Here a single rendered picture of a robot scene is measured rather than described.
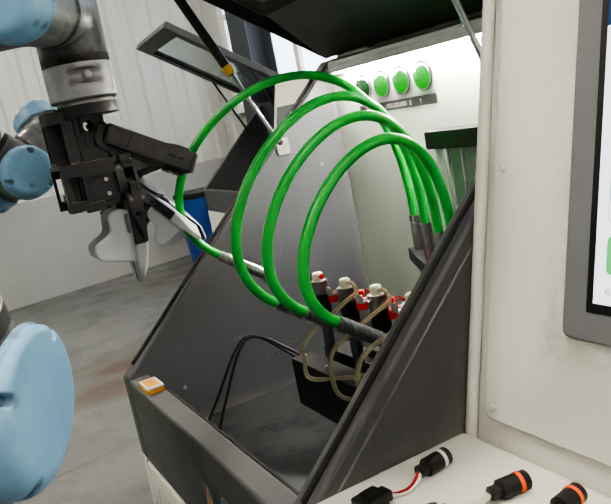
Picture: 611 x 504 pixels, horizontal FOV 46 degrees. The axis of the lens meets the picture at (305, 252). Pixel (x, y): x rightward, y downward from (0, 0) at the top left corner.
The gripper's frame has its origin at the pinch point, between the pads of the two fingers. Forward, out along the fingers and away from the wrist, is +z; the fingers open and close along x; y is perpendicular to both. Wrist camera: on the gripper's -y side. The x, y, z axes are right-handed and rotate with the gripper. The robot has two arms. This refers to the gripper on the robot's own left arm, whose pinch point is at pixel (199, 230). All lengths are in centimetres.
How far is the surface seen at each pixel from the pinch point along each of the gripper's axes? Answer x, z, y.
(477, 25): 6, 17, -49
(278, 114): -311, -85, -36
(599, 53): 44, 32, -41
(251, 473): 26.1, 30.0, 15.5
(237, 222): 19.0, 8.7, -6.9
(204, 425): 10.8, 20.5, 20.4
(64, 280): -579, -238, 218
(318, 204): 29.9, 17.5, -15.5
